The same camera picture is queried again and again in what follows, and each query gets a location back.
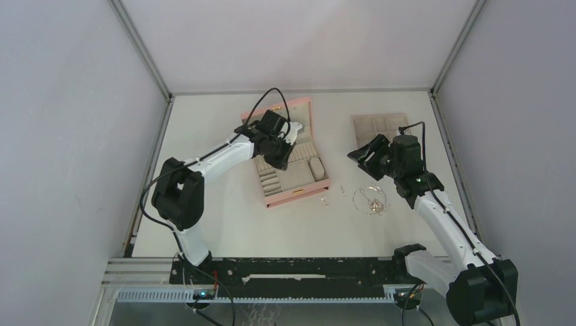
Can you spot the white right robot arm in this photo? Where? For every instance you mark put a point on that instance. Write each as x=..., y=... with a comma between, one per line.
x=478, y=286

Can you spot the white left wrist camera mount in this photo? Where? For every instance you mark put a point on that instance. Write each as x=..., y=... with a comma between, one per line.
x=291, y=132

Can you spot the pink jewelry box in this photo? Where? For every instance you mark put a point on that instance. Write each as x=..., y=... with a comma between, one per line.
x=283, y=186

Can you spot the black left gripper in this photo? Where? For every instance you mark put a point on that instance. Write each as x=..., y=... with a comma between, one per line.
x=281, y=163

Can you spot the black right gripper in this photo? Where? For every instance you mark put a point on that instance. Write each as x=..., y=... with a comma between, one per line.
x=379, y=145

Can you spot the beige divided tray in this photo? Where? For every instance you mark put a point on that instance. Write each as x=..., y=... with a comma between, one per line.
x=367, y=127

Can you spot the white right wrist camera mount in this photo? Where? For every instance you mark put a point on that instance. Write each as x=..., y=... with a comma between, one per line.
x=401, y=130

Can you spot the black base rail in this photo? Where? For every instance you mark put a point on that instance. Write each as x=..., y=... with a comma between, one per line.
x=234, y=271

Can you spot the white slotted cable duct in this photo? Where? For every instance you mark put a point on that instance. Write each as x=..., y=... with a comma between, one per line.
x=142, y=295

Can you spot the beige oval watch pillow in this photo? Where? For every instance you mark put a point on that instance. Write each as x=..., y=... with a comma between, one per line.
x=317, y=169

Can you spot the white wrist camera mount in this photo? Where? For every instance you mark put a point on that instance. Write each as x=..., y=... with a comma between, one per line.
x=401, y=130
x=291, y=132

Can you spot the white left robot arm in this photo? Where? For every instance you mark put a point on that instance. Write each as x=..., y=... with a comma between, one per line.
x=178, y=194

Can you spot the small silver earring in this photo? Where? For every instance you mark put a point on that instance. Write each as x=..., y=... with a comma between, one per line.
x=325, y=200

